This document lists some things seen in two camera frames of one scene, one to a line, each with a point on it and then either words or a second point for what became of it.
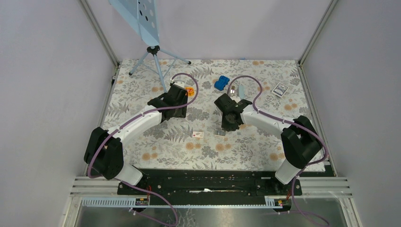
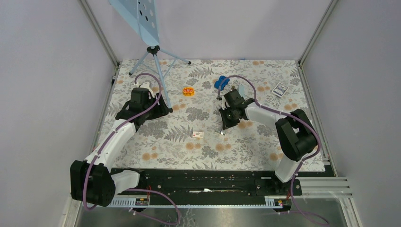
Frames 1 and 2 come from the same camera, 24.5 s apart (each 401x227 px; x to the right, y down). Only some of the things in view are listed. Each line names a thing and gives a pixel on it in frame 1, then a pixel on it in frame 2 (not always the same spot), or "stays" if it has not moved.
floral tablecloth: [198, 141] stays
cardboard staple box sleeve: [198, 134] stays
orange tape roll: [190, 91] stays
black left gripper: [181, 112] to [161, 109]
